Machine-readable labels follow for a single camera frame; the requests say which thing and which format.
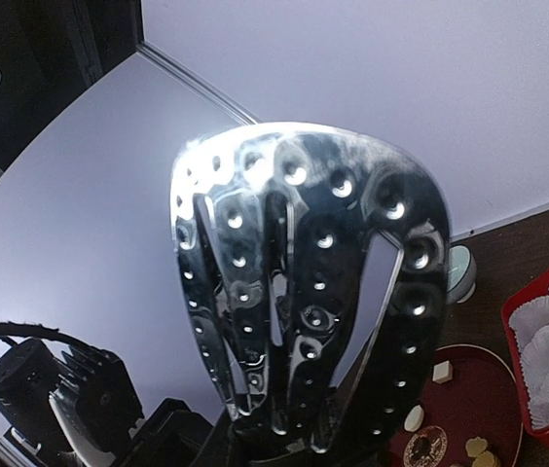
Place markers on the pale green ceramic bowl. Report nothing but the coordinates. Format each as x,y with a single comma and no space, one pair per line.
462,275

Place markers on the silver serving tongs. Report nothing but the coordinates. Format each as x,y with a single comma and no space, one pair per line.
314,266

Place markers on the white square chocolate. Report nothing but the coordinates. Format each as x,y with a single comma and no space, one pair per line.
442,372

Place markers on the round red tray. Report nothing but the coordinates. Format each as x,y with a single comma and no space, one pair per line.
479,401

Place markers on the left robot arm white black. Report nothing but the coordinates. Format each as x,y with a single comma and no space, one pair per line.
78,403

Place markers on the white oval chocolate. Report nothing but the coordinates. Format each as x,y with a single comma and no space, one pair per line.
414,419

